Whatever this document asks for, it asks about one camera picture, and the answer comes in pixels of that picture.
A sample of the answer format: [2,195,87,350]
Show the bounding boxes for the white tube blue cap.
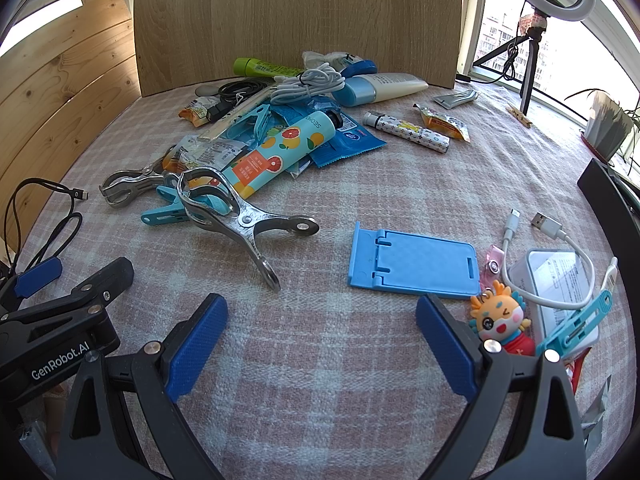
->
[332,73,430,107]

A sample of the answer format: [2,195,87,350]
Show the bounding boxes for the black USB cable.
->
[4,177,91,273]

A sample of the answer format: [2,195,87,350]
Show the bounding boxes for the potted plant grey pot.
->
[565,87,640,166]

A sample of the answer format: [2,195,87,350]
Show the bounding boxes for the star patterned white cylinder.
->
[363,111,451,154]

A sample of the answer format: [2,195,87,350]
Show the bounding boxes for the blue plastic clothespin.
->
[140,184,243,227]

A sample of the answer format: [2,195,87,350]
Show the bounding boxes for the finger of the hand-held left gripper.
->
[0,256,135,343]
[0,259,64,311]

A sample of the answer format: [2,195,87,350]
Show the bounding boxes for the white box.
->
[509,248,601,357]

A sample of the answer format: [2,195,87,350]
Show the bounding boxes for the clear labelled snack packet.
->
[170,134,253,171]

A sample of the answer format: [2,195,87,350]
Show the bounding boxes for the wooden clothespin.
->
[506,103,534,129]

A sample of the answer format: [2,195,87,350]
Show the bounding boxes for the silver foil packet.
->
[579,374,615,453]

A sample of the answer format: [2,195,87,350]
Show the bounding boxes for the wooden ruler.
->
[196,86,282,142]

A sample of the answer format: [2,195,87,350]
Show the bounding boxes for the pine plank panel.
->
[0,0,141,256]

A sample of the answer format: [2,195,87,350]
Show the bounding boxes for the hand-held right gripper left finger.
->
[55,293,230,480]

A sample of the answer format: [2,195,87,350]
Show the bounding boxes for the green tube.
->
[233,57,306,80]

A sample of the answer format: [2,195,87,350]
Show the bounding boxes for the plaid cloth covered desktop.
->
[10,80,640,480]

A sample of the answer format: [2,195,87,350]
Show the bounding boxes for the pink tag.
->
[481,244,507,277]

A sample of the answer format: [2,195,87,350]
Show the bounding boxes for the white cable bundle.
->
[270,62,347,107]

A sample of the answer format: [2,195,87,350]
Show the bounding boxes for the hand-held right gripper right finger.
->
[416,294,587,480]

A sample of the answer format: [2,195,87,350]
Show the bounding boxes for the black tripod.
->
[472,7,551,118]

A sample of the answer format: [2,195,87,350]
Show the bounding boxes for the light wooden board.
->
[134,0,463,97]

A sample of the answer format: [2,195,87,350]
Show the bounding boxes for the orange snack packet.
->
[161,145,193,175]
[413,103,472,143]
[178,96,227,127]

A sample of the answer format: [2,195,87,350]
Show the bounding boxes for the teal packet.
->
[220,104,301,150]

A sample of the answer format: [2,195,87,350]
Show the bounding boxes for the large metal clip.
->
[176,167,321,292]

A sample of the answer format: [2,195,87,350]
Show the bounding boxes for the silver tube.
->
[433,88,481,110]

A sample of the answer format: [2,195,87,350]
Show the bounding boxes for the black cable coil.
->
[217,78,273,106]

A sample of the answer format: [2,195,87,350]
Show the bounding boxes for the fruit print bottle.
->
[219,110,345,200]

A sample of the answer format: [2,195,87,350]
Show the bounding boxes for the black tray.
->
[577,158,640,321]

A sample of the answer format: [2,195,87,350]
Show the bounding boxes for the blue phone stand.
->
[348,221,482,302]

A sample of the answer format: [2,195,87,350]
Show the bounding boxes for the crumpled white tissue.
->
[301,51,353,71]

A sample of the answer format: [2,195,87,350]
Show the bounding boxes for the red packet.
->
[564,347,595,397]

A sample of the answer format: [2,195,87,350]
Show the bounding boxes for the light blue clothespin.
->
[251,104,275,147]
[534,289,614,361]

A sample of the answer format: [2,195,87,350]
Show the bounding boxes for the blue wipes packet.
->
[287,105,387,170]

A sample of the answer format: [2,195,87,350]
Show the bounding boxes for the white USB cable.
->
[501,209,622,311]

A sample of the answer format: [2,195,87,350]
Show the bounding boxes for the dragon toy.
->
[469,280,537,357]

